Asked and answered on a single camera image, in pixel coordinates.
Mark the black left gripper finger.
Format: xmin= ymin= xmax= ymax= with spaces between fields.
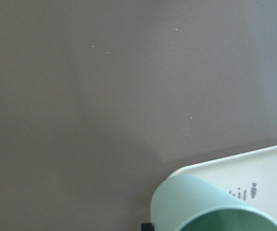
xmin=141 ymin=223 xmax=153 ymax=231

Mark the mint green cup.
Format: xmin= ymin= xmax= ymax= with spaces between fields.
xmin=150 ymin=174 xmax=277 ymax=231

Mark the white tray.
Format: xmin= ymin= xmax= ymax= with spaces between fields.
xmin=171 ymin=146 xmax=277 ymax=222

